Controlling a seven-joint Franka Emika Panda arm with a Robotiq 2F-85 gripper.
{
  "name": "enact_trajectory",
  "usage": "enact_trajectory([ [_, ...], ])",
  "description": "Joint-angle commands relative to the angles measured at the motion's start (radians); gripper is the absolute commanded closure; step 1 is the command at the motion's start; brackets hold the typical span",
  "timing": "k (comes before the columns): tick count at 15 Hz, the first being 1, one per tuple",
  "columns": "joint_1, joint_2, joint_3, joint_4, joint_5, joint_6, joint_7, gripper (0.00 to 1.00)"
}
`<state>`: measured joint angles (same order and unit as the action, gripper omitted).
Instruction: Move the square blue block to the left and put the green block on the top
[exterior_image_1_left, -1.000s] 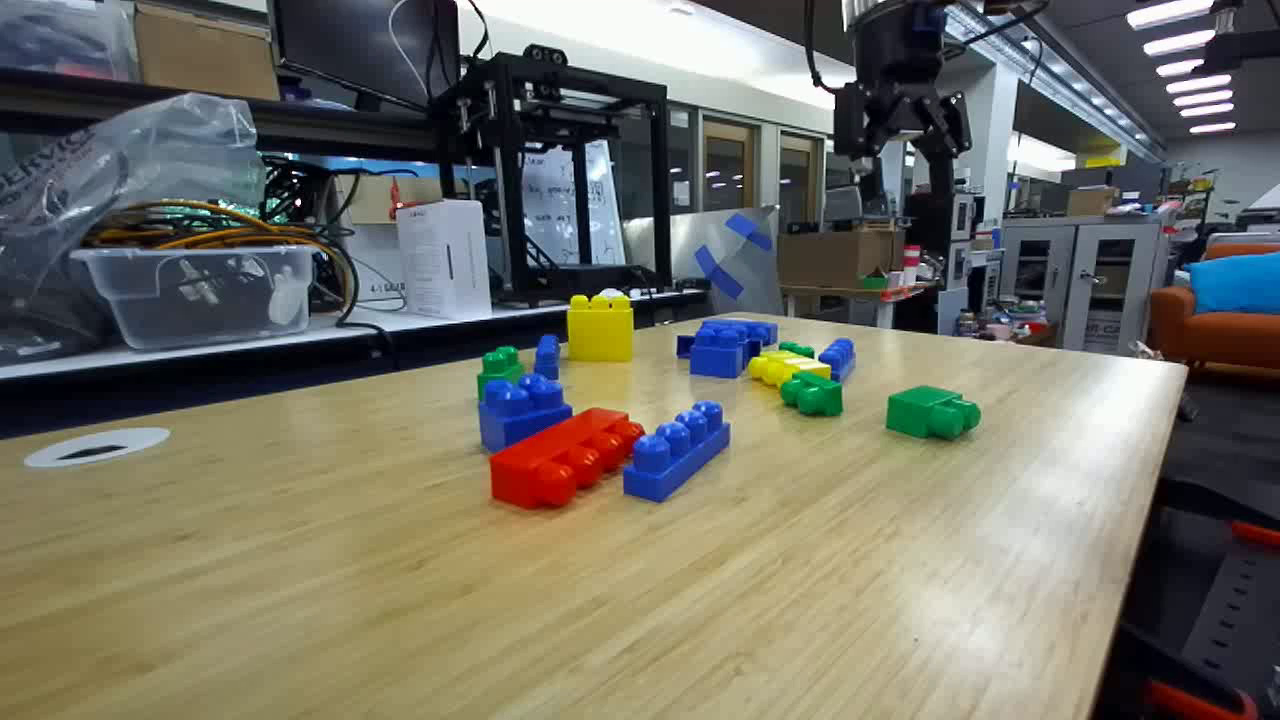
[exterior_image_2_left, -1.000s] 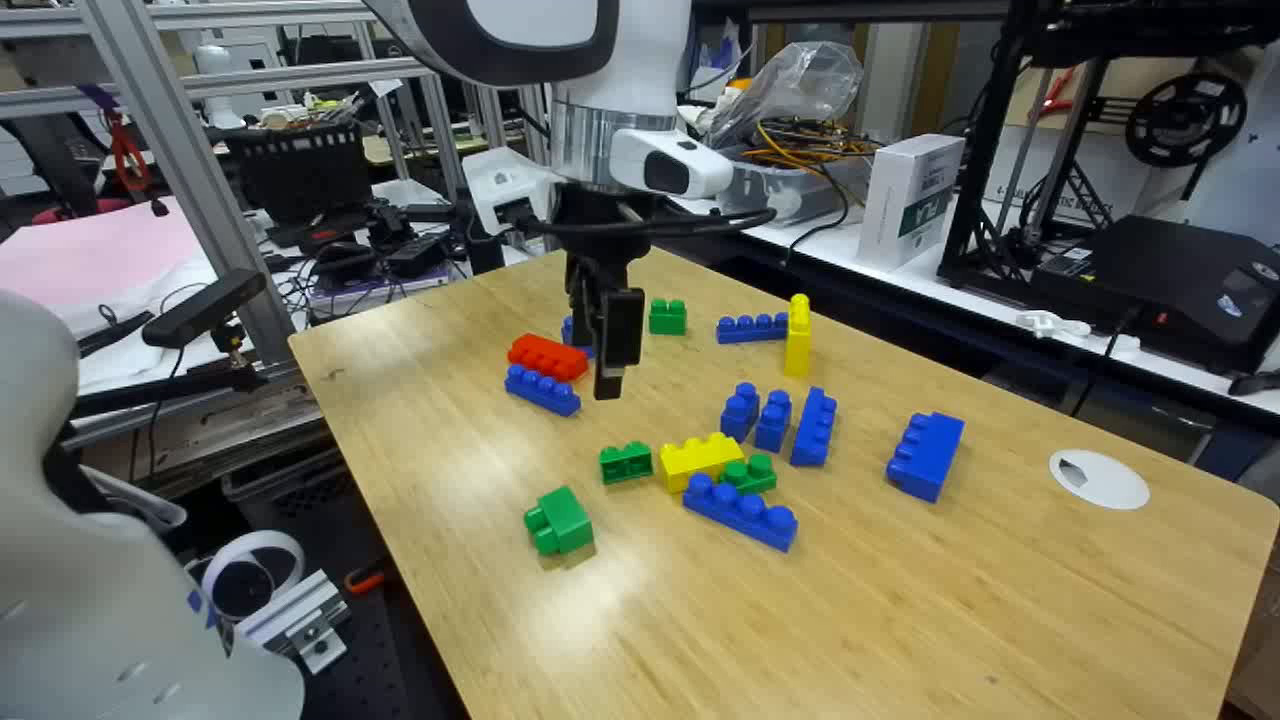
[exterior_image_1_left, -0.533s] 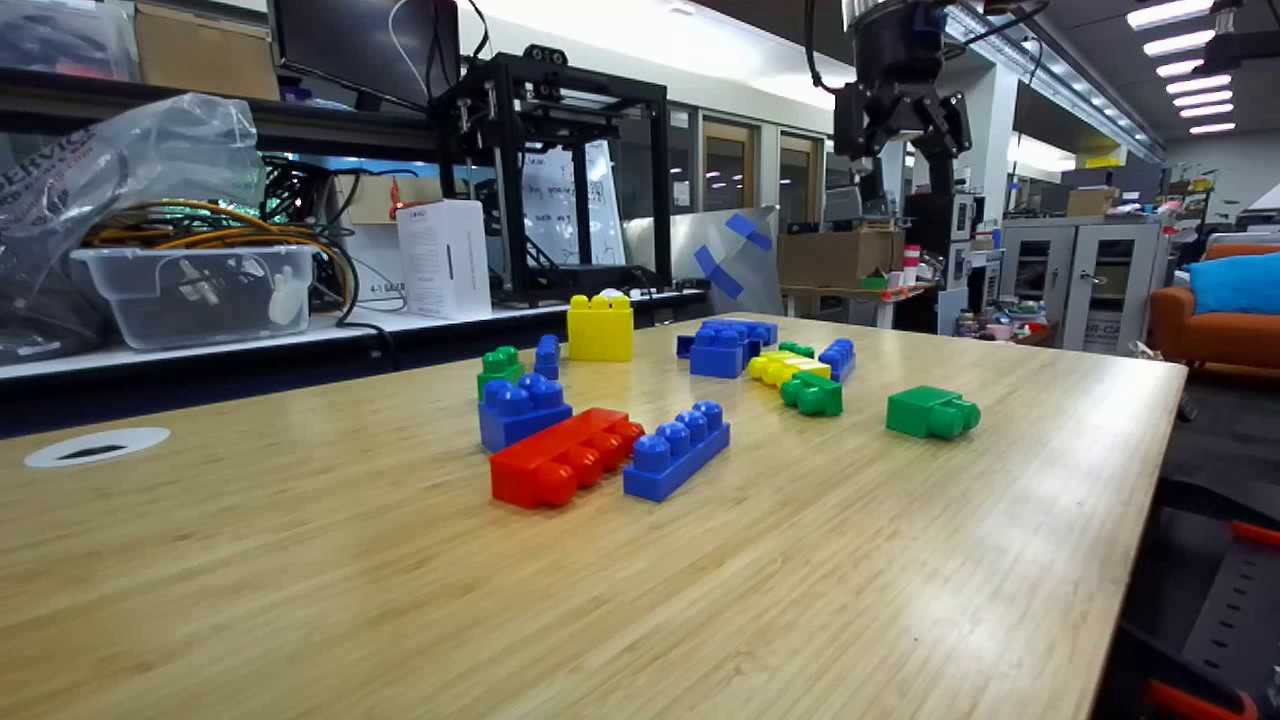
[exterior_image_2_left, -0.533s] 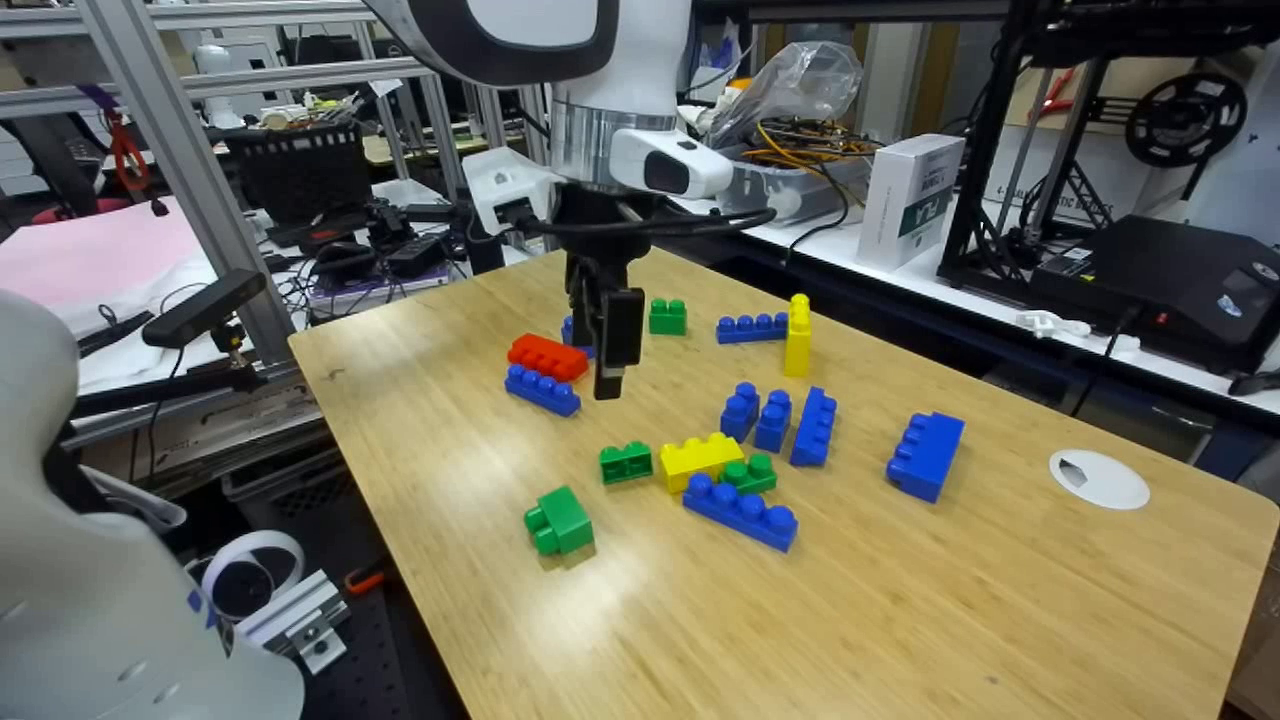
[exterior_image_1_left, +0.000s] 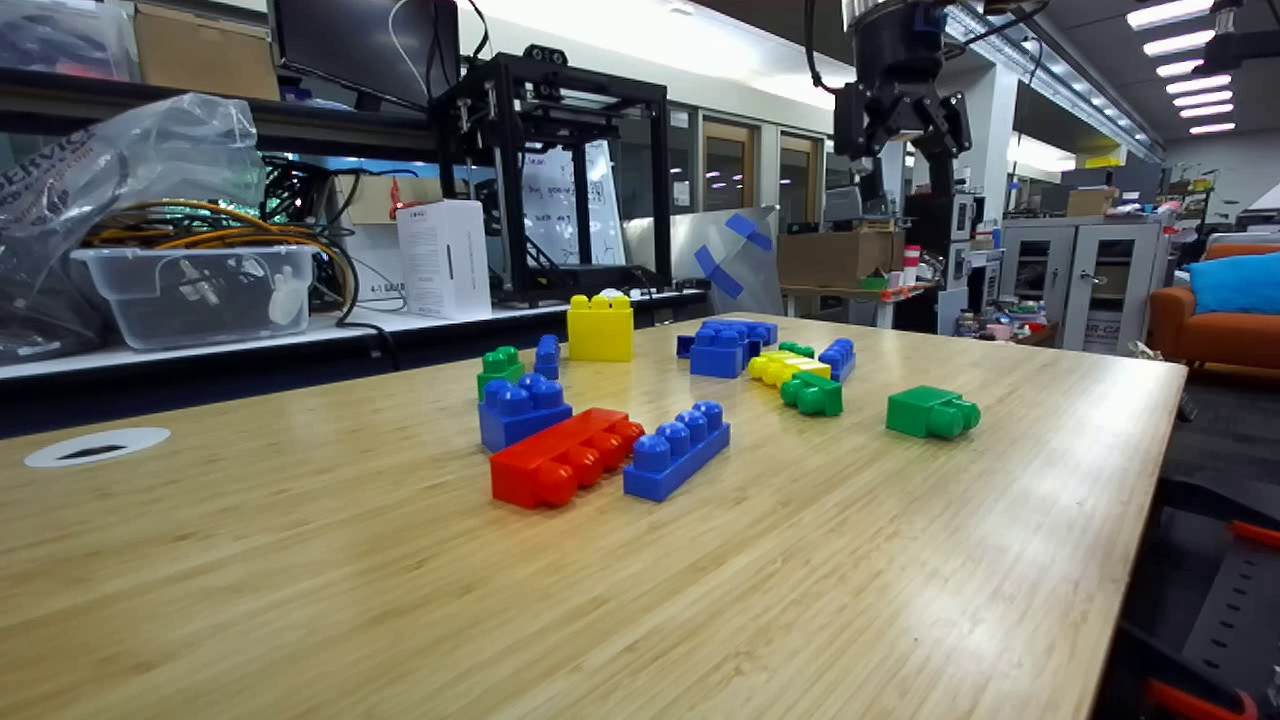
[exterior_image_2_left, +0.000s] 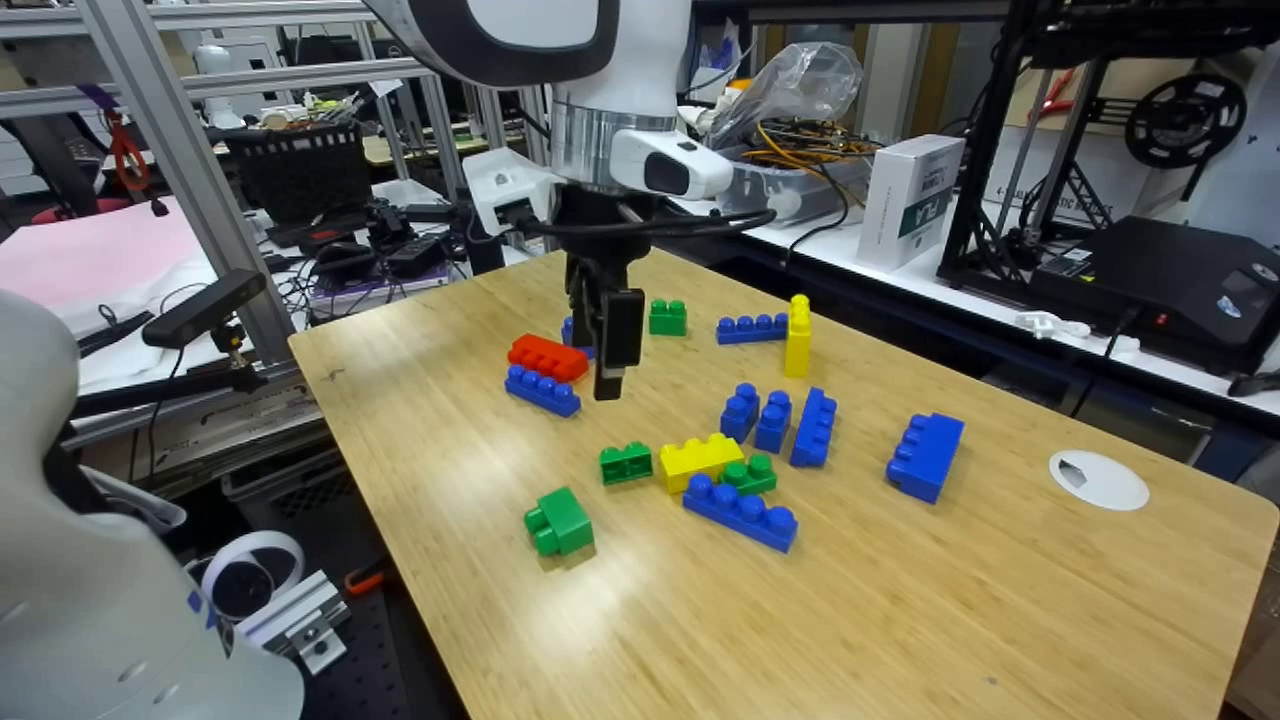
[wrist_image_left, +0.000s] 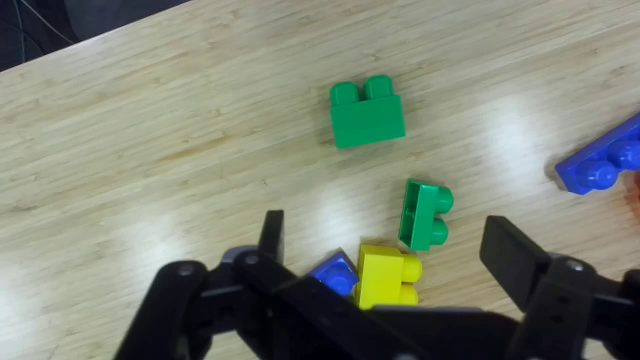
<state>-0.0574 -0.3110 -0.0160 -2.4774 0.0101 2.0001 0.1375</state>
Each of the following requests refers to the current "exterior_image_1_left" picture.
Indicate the white box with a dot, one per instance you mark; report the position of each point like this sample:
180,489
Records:
445,262

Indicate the hollow blue toy block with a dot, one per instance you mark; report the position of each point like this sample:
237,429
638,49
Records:
756,334

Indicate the small green toy block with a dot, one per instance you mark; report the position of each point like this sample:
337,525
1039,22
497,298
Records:
797,349

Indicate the brown cardboard box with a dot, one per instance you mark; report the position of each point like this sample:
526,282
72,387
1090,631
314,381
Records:
840,262

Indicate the small blue toy block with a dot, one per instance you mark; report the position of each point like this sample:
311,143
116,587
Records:
547,359

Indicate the grey plastic bag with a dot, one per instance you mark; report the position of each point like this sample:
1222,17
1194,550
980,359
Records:
61,34

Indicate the long blue toy block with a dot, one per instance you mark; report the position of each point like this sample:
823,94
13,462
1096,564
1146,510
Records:
673,454
839,359

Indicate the tall yellow toy block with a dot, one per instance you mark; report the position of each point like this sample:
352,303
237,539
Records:
601,328

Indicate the cardboard box on shelf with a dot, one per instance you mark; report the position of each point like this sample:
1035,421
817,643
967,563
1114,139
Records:
200,44

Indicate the wide green toy block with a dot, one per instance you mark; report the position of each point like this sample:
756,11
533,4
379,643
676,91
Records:
929,414

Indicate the yellow sign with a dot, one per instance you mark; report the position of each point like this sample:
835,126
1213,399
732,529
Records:
1103,155

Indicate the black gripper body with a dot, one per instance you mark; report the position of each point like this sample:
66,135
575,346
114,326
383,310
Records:
900,44

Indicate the black monitor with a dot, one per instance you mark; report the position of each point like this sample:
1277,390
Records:
361,44

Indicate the blue cushion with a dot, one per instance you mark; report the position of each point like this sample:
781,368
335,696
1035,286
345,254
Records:
1241,282

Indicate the clear plastic bin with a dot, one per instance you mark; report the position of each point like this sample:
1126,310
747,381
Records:
200,303

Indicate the black shelf bench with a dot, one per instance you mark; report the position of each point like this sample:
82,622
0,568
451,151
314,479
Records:
200,381

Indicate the black 3D printer frame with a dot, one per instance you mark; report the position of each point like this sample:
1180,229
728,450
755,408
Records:
513,135

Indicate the clear plastic bag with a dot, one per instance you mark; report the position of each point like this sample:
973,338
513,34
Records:
161,160

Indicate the square blue toy block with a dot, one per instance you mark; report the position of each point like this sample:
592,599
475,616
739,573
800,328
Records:
717,359

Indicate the grey cabinet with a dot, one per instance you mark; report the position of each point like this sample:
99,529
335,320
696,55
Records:
1080,286

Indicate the long red toy block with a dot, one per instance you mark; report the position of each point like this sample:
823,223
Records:
562,462

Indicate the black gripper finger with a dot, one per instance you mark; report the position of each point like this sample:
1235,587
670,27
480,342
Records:
855,126
944,126

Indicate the orange sofa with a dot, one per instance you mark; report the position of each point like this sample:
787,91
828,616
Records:
1202,342

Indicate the black and red chair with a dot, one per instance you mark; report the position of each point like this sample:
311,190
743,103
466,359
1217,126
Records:
1241,627

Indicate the ceiling light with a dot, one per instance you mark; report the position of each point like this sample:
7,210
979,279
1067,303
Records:
1213,128
1202,87
1180,43
1180,67
1175,13
1205,96
1210,113

